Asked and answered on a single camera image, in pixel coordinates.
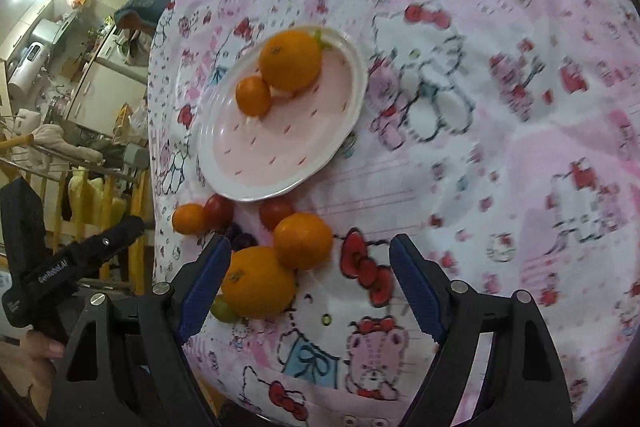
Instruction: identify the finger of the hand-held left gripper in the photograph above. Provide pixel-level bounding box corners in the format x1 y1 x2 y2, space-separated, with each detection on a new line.
52 215 147 280

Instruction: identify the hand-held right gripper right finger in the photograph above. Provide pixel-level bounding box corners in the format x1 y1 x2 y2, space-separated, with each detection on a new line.
389 233 573 427

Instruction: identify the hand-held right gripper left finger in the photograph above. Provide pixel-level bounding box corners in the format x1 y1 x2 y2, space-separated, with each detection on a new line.
47 234 232 427

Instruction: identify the green cherry tomato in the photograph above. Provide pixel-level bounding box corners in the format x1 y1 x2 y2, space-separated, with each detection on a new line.
210 294 241 324

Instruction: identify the dark purple cherry tomato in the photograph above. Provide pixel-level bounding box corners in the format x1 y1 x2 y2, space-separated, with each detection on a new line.
225 227 261 253

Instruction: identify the small tangerine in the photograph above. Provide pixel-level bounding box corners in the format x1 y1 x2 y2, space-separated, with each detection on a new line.
171 203 210 236
235 76 273 116

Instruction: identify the red cherry tomato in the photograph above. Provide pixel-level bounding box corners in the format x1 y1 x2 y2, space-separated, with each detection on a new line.
258 197 297 232
204 193 236 230

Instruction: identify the medium tangerine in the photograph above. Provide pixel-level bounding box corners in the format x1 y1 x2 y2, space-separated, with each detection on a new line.
272 212 334 271

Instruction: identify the pink white plate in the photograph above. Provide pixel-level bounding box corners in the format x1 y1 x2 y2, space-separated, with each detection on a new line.
196 24 369 202

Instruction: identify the person's left hand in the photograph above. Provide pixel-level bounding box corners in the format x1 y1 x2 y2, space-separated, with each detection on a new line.
20 329 68 403

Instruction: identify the wooden drying rack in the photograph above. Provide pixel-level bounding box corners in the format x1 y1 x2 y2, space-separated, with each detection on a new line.
0 157 151 293

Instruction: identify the yellow cloth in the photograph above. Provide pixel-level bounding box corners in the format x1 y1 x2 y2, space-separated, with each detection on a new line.
62 167 126 225

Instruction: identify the grey plastic object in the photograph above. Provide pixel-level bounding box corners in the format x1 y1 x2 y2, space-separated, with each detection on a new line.
122 143 151 172

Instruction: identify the beige garment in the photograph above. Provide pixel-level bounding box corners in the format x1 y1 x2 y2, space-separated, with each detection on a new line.
10 122 106 165

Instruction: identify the white cabinet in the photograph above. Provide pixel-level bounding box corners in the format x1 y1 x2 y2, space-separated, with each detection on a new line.
70 27 151 132

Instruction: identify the pink printed tablecloth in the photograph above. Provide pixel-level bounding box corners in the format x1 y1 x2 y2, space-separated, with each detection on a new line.
147 0 640 427

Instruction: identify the white kitchen appliance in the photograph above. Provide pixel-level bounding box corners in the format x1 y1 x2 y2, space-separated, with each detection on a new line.
7 41 48 95

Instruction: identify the large orange with green stalk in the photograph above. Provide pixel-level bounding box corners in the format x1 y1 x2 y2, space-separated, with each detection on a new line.
258 31 322 92

